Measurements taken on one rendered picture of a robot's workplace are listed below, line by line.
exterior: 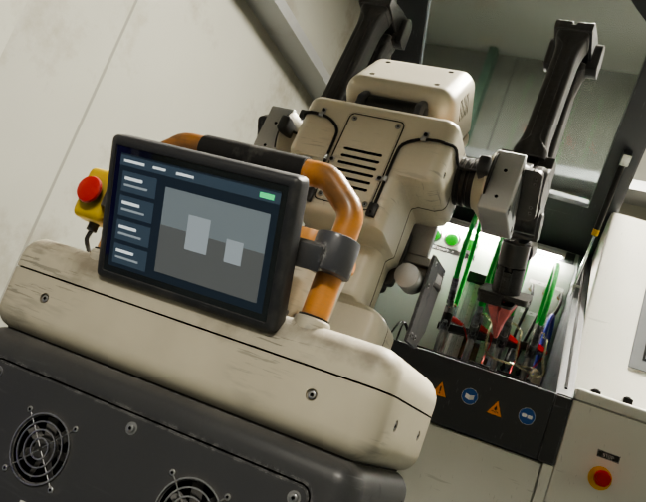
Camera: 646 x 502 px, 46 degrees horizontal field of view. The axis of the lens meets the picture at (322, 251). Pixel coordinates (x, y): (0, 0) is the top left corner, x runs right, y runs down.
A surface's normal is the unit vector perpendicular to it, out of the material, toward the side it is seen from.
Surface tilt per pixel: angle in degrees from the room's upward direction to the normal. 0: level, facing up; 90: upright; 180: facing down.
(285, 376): 90
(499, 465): 90
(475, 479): 90
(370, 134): 82
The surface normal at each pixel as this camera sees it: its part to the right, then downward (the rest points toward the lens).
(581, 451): -0.16, -0.26
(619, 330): -0.08, -0.48
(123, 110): 0.88, 0.25
